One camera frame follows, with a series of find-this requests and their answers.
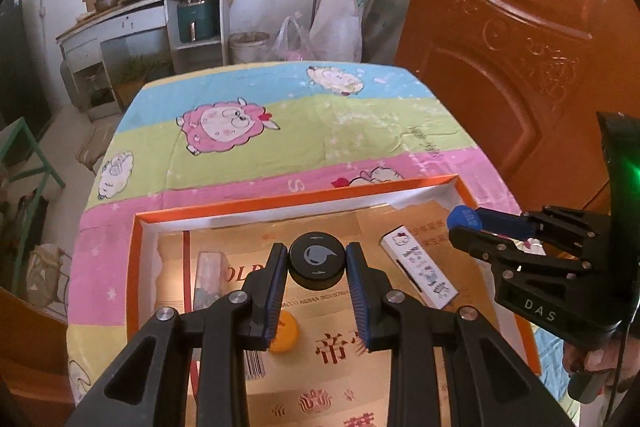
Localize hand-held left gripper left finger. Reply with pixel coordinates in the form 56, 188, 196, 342
65, 243, 290, 427

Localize glossy brown wooden door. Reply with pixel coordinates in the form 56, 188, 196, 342
392, 0, 640, 218

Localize person's right hand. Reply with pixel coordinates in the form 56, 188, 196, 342
562, 339, 623, 390

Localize black cable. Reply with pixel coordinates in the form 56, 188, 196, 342
602, 322, 631, 427

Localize white kitchen counter cabinet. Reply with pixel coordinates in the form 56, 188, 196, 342
56, 0, 233, 108

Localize beige bag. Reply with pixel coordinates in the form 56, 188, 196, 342
25, 244, 73, 308

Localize translucent plastic bag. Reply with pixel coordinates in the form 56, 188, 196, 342
271, 14, 313, 62

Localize blue bottle cap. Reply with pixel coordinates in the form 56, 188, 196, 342
446, 205, 481, 230

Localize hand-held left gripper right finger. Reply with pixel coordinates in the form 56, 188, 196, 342
345, 242, 576, 427

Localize dark refrigerator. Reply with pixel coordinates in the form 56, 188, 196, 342
0, 0, 53, 158

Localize wooden planter green sprouts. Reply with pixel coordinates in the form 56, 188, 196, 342
115, 57, 151, 108

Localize white cartoon-print box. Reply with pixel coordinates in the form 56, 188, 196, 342
379, 225, 459, 309

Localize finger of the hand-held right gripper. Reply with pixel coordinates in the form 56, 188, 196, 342
475, 205, 613, 253
448, 227, 596, 293

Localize teal air fryer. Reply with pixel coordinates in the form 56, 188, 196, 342
176, 0, 219, 44

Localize white woven sack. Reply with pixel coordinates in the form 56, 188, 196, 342
310, 0, 373, 62

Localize cartoon sheep printed blanket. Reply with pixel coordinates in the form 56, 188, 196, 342
65, 59, 571, 427

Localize flattened printed cardboard sheet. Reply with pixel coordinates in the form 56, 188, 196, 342
157, 199, 531, 427

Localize green metal frame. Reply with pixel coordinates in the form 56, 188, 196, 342
0, 117, 67, 202

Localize black bottle cap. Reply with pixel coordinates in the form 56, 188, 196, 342
289, 232, 347, 292

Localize orange printed bottle cap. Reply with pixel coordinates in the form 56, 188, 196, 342
269, 311, 301, 354

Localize clear glitter-filled box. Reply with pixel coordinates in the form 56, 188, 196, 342
192, 250, 226, 312

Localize shallow orange-rimmed cardboard box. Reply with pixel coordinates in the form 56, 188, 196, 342
125, 174, 543, 427

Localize white bucket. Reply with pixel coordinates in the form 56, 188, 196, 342
229, 32, 272, 65

